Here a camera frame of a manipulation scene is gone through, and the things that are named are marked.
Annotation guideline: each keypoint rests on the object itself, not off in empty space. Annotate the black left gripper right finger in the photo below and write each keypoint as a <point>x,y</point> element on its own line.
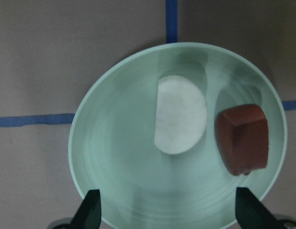
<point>251,213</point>

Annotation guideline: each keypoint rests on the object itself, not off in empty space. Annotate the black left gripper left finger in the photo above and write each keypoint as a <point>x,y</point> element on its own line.
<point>88,216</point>

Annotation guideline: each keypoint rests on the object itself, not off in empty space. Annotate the white steamed bun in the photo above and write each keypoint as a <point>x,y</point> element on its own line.
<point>181,115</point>

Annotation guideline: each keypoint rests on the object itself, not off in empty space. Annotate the light green plate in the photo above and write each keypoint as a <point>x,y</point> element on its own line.
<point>111,143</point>

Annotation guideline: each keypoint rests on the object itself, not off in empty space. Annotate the brown bun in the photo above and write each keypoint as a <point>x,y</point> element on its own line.
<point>242,138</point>

